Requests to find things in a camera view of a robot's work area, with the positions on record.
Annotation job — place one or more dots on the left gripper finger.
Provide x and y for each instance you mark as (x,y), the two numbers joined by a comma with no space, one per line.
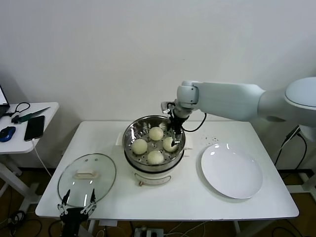
(93,197)
(66,197)

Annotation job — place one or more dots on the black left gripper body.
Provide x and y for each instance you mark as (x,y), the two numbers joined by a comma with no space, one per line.
(72,217)

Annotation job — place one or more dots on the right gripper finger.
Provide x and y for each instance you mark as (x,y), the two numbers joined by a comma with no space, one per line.
(178,134)
(171,129)

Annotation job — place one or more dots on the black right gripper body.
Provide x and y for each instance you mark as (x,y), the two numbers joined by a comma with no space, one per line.
(177,121)

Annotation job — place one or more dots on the white steamed baozi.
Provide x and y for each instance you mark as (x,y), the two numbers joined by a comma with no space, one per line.
(156,133)
(168,144)
(139,146)
(155,157)

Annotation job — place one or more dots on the round glass pot lid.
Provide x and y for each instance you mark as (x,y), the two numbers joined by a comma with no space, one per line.
(103,172)

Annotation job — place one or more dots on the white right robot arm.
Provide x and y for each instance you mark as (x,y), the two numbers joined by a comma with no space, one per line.
(227,101)

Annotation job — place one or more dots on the stainless steel steamer basket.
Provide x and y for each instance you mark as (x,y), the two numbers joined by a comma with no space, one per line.
(130,133)

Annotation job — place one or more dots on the white round plate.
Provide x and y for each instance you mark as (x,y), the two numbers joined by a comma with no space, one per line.
(232,170)

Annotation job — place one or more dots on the floor power strip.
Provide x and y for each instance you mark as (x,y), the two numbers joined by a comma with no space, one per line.
(148,233)

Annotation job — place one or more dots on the white side table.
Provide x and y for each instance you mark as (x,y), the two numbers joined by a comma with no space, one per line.
(14,146)

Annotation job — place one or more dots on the black smartphone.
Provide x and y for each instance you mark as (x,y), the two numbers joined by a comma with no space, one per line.
(34,128)

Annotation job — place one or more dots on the blue computer mouse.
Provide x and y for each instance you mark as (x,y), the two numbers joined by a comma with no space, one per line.
(7,133)

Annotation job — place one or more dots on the green flat tool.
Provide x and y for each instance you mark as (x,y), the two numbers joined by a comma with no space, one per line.
(32,115)

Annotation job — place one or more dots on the black laptop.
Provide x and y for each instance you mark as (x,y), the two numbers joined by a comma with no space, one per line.
(2,98)

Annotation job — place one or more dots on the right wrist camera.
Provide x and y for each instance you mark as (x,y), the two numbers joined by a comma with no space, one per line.
(165,106)

